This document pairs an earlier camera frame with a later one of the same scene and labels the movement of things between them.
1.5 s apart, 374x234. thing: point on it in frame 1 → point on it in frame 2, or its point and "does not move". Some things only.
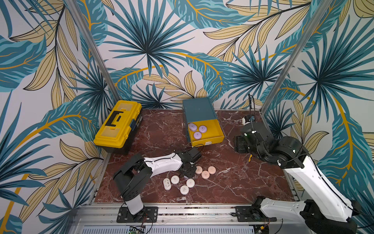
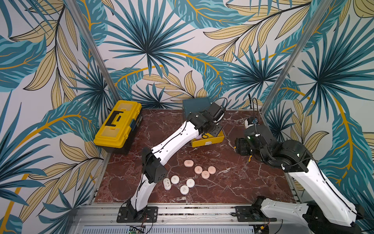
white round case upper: [175, 179] does not move
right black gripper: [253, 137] does not move
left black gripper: [191, 174] → [216, 131]
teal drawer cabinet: [197, 109] does not move
